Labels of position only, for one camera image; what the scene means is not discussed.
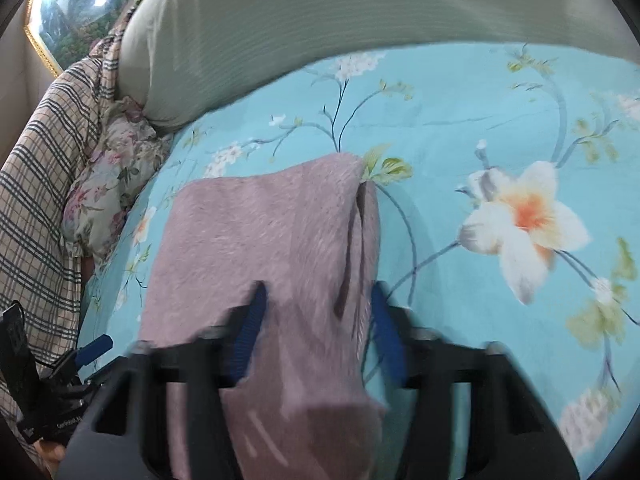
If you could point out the framed landscape painting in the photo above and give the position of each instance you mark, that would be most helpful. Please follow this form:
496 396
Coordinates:
62 32

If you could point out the plaid checked blanket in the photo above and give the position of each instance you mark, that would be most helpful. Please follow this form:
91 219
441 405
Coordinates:
53 149

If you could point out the mauve knit sweater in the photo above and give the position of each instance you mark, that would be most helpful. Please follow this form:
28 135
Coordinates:
310 233

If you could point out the pink floral pillow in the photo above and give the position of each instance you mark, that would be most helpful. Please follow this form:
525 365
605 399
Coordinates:
128 154

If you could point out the turquoise floral bed sheet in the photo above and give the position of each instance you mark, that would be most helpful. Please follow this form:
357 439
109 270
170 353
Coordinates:
508 187

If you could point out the black camera box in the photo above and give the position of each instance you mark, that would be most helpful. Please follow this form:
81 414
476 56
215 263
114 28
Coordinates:
17 354

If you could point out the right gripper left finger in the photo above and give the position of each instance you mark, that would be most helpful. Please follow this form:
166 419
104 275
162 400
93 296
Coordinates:
124 433

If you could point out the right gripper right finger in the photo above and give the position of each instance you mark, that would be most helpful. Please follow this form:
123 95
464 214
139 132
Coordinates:
511 434

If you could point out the green striped folded quilt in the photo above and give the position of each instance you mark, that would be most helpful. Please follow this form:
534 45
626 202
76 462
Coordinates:
180 58

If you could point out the person's left hand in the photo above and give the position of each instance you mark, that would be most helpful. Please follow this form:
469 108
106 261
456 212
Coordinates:
51 452

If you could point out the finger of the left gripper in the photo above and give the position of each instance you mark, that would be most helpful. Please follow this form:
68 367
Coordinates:
92 349

